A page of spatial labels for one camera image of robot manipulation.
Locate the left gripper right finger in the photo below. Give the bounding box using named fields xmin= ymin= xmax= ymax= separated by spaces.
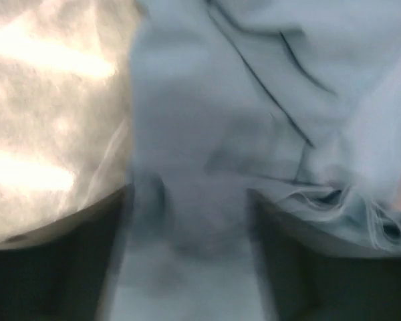
xmin=248 ymin=191 xmax=401 ymax=320

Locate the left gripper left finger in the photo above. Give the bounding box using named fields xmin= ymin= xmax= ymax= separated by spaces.
xmin=0 ymin=185 xmax=134 ymax=320

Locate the blue t shirt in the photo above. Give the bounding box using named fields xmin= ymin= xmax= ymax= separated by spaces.
xmin=104 ymin=1 xmax=401 ymax=320

